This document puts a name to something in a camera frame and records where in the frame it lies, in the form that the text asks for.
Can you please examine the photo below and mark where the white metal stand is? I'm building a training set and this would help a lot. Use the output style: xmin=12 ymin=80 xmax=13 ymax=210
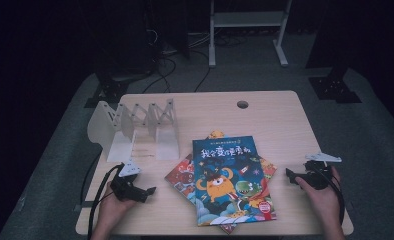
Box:
xmin=208 ymin=0 xmax=293 ymax=69

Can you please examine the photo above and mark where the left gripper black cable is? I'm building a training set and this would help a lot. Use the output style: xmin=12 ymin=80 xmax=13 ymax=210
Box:
xmin=86 ymin=162 xmax=125 ymax=240

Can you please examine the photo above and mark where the person's right hand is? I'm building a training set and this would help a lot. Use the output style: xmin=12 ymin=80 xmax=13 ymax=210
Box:
xmin=294 ymin=165 xmax=343 ymax=230

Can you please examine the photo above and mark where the white expandable book rack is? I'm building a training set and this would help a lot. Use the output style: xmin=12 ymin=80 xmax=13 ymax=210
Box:
xmin=87 ymin=98 xmax=180 ymax=163

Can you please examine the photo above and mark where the black floor cable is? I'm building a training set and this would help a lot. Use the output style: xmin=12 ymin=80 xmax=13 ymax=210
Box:
xmin=193 ymin=49 xmax=213 ymax=93
xmin=141 ymin=55 xmax=178 ymax=95

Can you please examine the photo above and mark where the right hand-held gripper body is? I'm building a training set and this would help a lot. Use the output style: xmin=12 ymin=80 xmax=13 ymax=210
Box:
xmin=299 ymin=152 xmax=343 ymax=191

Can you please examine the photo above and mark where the person's left hand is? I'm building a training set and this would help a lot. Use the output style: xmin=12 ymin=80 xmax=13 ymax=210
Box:
xmin=96 ymin=181 xmax=138 ymax=232

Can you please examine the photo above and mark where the colourful animals picture book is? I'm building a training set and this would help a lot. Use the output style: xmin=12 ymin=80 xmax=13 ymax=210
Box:
xmin=164 ymin=130 xmax=278 ymax=235

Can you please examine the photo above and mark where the blue monster picture book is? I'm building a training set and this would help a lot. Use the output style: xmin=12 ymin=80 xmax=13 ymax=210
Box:
xmin=192 ymin=135 xmax=278 ymax=227

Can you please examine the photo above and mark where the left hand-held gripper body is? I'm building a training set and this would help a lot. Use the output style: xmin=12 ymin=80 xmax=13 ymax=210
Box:
xmin=109 ymin=160 xmax=149 ymax=203

